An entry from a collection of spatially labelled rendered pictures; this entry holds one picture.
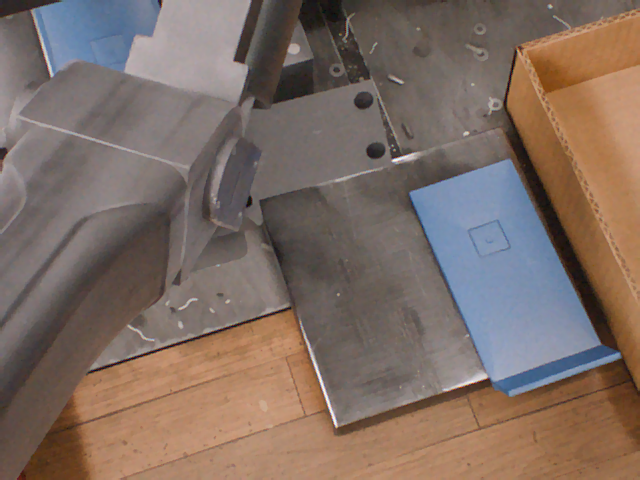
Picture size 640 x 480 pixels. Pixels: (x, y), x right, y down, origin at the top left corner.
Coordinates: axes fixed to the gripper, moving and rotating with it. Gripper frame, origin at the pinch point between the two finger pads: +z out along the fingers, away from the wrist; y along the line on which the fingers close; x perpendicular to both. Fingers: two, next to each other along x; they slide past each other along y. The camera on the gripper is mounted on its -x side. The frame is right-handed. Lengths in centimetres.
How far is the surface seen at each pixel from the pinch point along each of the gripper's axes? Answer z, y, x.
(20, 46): 8.1, 9.8, 5.0
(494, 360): -1.1, -15.7, -17.1
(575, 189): -0.8, -7.0, -24.7
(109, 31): 6.6, 9.3, -0.4
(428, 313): 1.5, -12.3, -14.5
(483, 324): 0.0, -13.6, -17.3
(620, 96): 7.0, -2.6, -32.4
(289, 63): 3.9, 4.7, -10.4
